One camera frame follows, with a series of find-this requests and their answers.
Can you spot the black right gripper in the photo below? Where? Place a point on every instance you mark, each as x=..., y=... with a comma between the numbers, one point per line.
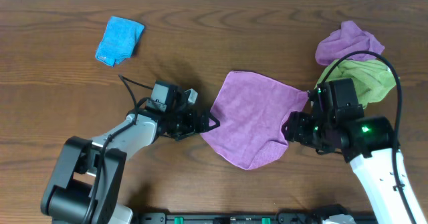
x=297, y=122

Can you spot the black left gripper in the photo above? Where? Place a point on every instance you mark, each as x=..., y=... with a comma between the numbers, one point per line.
x=195, y=127

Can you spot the pink purple cloth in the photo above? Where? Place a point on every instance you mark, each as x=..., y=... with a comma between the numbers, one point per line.
x=252, y=109

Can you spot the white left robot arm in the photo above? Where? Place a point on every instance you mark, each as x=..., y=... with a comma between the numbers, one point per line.
x=85, y=182

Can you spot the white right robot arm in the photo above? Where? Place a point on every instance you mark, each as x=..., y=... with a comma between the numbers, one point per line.
x=337, y=124

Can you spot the crumpled green cloth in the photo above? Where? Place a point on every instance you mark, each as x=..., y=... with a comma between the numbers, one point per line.
x=372, y=79

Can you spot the crumpled purple cloth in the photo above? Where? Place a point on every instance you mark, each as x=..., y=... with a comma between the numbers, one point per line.
x=349, y=38

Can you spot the folded blue cloth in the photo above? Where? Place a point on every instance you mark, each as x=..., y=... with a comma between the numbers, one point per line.
x=119, y=41

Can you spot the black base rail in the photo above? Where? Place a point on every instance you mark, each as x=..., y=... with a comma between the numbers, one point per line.
x=327, y=214

